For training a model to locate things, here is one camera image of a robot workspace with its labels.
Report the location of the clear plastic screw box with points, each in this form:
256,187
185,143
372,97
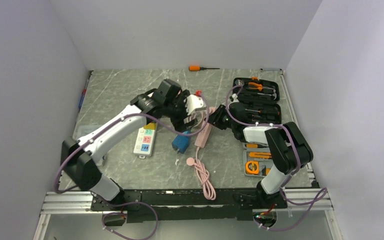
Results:
84,130

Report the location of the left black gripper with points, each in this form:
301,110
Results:
179,123

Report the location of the orange pliers in case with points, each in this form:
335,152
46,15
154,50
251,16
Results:
254,86

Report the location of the orange utility knife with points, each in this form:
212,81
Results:
260,155

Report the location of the pink power strip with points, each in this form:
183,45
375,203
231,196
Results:
202,136

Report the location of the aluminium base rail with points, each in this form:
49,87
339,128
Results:
84,202

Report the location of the blue red pen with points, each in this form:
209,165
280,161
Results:
82,95

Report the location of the orange handled screwdriver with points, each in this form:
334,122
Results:
196,68

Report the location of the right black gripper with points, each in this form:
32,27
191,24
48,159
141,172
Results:
215,118

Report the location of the orange tape measure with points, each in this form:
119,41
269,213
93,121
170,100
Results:
252,168

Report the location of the grey tool tray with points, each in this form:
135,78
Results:
257,160

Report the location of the yellow cube adapter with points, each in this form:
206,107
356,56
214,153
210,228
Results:
151,126

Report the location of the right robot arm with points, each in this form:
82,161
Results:
289,149

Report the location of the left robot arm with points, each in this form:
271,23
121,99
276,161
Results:
79,156

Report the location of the dark blue cube adapter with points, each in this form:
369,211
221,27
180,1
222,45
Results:
181,143

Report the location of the white power strip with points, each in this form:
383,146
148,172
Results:
144,143

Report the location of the black tool case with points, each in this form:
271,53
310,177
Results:
261,105

